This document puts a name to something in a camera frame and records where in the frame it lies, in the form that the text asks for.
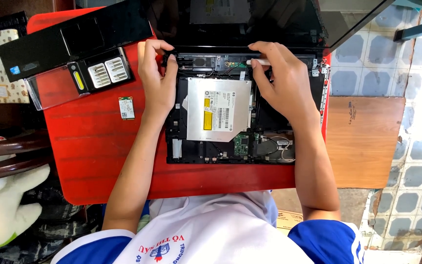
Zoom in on brown wooden board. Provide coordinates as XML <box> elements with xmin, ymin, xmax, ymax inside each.
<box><xmin>325</xmin><ymin>96</ymin><xmax>406</xmax><ymax>190</ymax></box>

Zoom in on silver optical disc drive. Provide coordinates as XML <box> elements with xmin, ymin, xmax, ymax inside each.
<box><xmin>182</xmin><ymin>77</ymin><xmax>253</xmax><ymax>143</ymax></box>

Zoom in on blue metal bar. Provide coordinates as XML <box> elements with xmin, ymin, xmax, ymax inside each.
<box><xmin>393</xmin><ymin>17</ymin><xmax>422</xmax><ymax>43</ymax></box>

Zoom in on dark patterned bag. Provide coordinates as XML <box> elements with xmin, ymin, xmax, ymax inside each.
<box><xmin>0</xmin><ymin>176</ymin><xmax>103</xmax><ymax>264</ymax></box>

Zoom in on yellow screwdriver handle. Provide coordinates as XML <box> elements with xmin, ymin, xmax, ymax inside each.
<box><xmin>73</xmin><ymin>71</ymin><xmax>85</xmax><ymax>91</ymax></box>

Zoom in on person's left hand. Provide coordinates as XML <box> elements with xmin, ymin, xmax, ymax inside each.
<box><xmin>137</xmin><ymin>38</ymin><xmax>179</xmax><ymax>120</ymax></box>

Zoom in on black laptop screen lid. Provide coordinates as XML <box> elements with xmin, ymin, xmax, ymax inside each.
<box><xmin>138</xmin><ymin>0</ymin><xmax>397</xmax><ymax>56</ymax></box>

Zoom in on black laptop palmrest cover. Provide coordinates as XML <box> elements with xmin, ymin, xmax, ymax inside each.
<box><xmin>0</xmin><ymin>0</ymin><xmax>155</xmax><ymax>83</ymax></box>

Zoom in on small wireless card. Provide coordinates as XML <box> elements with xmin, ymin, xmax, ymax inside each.
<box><xmin>118</xmin><ymin>96</ymin><xmax>136</xmax><ymax>120</ymax></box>

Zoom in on rows of silver screwdriver bits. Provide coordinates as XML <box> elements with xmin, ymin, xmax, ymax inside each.
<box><xmin>87</xmin><ymin>57</ymin><xmax>129</xmax><ymax>89</ymax></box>

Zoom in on white blue shirt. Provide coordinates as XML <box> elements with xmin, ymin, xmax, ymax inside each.
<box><xmin>51</xmin><ymin>190</ymin><xmax>365</xmax><ymax>264</ymax></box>

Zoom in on black laptop base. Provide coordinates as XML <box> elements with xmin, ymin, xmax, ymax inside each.
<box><xmin>165</xmin><ymin>45</ymin><xmax>331</xmax><ymax>165</ymax></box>

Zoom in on black screwdriver bit case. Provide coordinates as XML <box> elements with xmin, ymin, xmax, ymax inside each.
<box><xmin>24</xmin><ymin>46</ymin><xmax>135</xmax><ymax>111</ymax></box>

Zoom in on person's right hand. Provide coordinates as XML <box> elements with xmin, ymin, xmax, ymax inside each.
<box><xmin>247</xmin><ymin>41</ymin><xmax>321</xmax><ymax>128</ymax></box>

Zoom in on brown cardboard box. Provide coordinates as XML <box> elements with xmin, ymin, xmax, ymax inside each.
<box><xmin>276</xmin><ymin>210</ymin><xmax>304</xmax><ymax>236</ymax></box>

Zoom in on white green plush toy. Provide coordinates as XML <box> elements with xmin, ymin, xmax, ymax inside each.
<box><xmin>0</xmin><ymin>133</ymin><xmax>51</xmax><ymax>260</ymax></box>

